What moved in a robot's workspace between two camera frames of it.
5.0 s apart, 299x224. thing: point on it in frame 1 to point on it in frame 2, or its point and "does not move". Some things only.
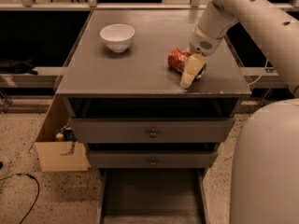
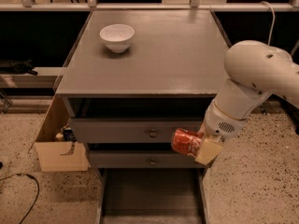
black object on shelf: x=14 y=66 does not move
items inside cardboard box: x=66 y=134 does not move
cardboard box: x=56 y=156 does not move
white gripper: x=201 y=43 to x=220 y=124
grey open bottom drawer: x=152 y=196 does not move
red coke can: x=177 y=59 to x=186 y=141
